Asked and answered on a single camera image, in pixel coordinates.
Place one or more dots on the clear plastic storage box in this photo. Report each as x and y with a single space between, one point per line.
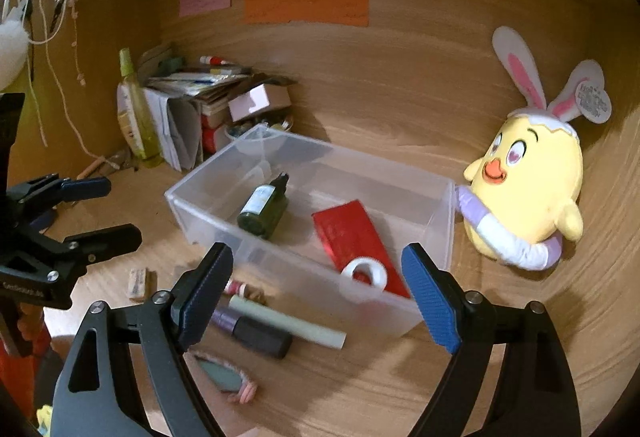
320 177

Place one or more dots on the light green tube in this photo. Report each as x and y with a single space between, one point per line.
290 324

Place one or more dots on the red book box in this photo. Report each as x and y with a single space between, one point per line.
214 134

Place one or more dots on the small white box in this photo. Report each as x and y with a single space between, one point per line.
257 102

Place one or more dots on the small wooden block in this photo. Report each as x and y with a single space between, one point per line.
140 284

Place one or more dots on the white folded leaflet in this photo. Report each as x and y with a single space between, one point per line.
172 132

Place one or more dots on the small teal block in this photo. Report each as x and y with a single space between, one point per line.
171 63

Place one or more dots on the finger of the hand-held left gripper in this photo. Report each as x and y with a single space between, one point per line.
110 239
85 187

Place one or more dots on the wooden stick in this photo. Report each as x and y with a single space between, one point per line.
90 169

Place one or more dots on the orange paper note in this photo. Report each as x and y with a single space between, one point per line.
305 4

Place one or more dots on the yellow chick plush toy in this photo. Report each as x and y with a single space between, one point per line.
540 177

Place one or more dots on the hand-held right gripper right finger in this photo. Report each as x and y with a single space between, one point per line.
430 302

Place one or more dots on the white fluffy toy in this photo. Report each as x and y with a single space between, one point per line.
11 49

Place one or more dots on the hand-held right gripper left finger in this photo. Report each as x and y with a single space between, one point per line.
202 302

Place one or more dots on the red and white marker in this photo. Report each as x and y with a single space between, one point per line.
217 61

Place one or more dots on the white tape roll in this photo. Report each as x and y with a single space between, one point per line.
379 271

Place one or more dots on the white bowl of trinkets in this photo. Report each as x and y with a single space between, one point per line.
235 132

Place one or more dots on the yellow-green spray bottle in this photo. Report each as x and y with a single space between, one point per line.
137 122

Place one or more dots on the stack of books and papers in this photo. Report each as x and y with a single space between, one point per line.
200 84

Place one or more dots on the small pink bottle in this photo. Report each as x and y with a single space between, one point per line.
240 289

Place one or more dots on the flat red box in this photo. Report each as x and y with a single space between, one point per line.
345 232

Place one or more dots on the purple bottle with black cap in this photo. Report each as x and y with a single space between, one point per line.
260 337

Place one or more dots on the dark green glass bottle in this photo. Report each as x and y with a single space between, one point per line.
262 212

